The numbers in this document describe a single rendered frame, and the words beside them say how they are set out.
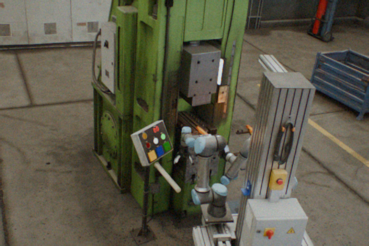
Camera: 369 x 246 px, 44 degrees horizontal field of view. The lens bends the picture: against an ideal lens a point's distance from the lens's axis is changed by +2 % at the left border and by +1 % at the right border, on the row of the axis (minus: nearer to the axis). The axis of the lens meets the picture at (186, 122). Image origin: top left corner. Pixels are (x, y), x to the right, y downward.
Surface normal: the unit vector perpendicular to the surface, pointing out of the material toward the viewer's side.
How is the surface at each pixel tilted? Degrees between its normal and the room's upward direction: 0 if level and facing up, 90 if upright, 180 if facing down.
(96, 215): 0
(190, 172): 90
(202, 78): 90
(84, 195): 0
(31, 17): 90
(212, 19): 90
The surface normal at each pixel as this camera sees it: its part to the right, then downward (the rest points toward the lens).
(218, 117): 0.49, 0.44
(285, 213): 0.08, -0.88
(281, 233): 0.15, 0.47
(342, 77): -0.86, 0.16
